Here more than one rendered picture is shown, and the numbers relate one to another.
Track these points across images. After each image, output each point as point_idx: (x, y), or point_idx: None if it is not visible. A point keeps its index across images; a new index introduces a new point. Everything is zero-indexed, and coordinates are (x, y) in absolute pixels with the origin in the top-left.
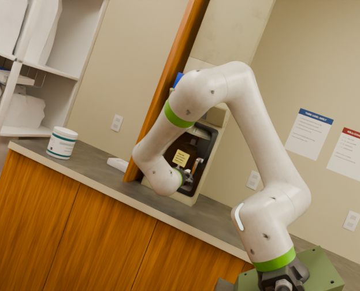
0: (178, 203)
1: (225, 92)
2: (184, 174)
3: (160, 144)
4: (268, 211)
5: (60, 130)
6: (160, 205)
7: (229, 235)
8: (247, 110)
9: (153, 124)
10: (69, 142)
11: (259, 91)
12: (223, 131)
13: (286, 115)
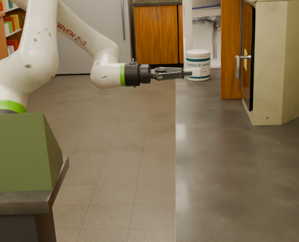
0: (238, 120)
1: None
2: (137, 68)
3: (69, 38)
4: None
5: (186, 52)
6: (197, 117)
7: (208, 151)
8: None
9: (239, 22)
10: (193, 62)
11: None
12: (280, 6)
13: None
